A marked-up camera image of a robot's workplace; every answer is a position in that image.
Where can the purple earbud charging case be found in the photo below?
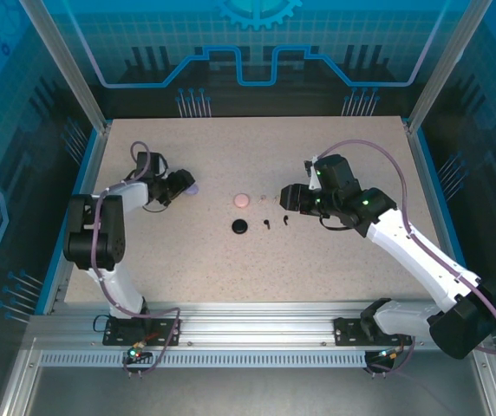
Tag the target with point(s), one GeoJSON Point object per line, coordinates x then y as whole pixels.
{"type": "Point", "coordinates": [193, 190]}

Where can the pink earbud charging case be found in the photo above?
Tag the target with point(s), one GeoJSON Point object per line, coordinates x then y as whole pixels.
{"type": "Point", "coordinates": [242, 199]}

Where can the black earbud charging case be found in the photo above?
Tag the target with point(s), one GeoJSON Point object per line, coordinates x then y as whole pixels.
{"type": "Point", "coordinates": [239, 226]}

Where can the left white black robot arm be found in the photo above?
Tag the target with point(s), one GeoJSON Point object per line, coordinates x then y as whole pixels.
{"type": "Point", "coordinates": [131, 193]}

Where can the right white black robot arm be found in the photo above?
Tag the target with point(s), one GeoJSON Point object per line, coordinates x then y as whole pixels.
{"type": "Point", "coordinates": [413, 247]}

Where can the small LED circuit board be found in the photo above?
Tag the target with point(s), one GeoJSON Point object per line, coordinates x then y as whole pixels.
{"type": "Point", "coordinates": [387, 356]}
{"type": "Point", "coordinates": [136, 354]}

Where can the grey metal sheet panel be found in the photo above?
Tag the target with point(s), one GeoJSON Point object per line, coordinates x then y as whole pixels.
{"type": "Point", "coordinates": [252, 394]}

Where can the aluminium side rail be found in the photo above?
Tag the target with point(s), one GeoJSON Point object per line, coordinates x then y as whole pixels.
{"type": "Point", "coordinates": [417, 156]}
{"type": "Point", "coordinates": [96, 156]}

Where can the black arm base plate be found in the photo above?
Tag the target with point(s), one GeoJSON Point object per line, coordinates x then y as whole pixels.
{"type": "Point", "coordinates": [347, 331]}
{"type": "Point", "coordinates": [165, 329]}

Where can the aluminium front rail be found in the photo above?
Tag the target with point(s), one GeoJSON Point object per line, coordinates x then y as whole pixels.
{"type": "Point", "coordinates": [252, 325]}

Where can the aluminium frame post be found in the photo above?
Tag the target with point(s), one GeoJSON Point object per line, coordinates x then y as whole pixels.
{"type": "Point", "coordinates": [447, 65]}
{"type": "Point", "coordinates": [66, 65]}

